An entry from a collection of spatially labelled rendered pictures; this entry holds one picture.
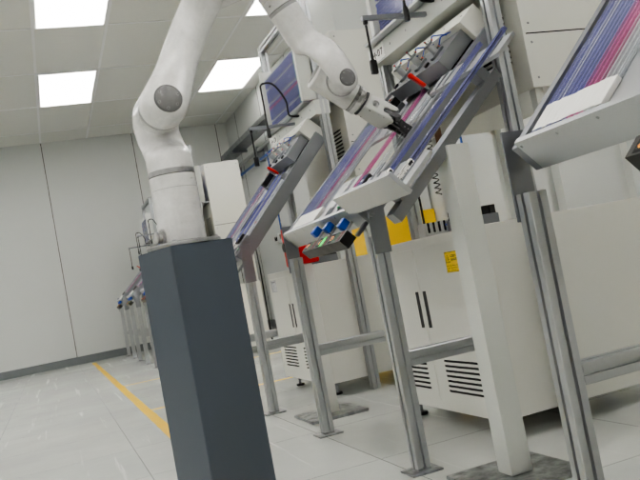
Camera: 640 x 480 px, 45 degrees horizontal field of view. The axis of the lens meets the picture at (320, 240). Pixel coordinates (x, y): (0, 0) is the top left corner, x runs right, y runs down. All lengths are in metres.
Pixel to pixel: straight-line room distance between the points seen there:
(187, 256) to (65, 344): 8.86
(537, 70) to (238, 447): 1.41
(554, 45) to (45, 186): 9.01
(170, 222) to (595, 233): 1.28
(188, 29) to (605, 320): 1.47
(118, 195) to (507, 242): 8.95
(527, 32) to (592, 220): 0.60
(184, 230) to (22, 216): 8.92
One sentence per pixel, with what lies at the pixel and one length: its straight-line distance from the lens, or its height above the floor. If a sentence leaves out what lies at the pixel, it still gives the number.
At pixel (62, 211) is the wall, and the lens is 10.83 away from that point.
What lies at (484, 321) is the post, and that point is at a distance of 1.88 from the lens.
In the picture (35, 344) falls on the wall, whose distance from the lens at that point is 10.73.
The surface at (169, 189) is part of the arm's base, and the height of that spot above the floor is 0.85.
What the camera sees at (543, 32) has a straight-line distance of 2.52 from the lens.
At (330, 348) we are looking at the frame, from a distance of 2.79.
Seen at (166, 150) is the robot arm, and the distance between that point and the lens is 1.99.
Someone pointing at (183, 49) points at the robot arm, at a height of 1.20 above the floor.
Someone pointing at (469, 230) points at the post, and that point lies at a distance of 1.88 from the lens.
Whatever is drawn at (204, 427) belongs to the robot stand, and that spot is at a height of 0.26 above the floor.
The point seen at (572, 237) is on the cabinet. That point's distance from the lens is 2.42.
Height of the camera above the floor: 0.56
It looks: 3 degrees up
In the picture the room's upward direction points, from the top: 11 degrees counter-clockwise
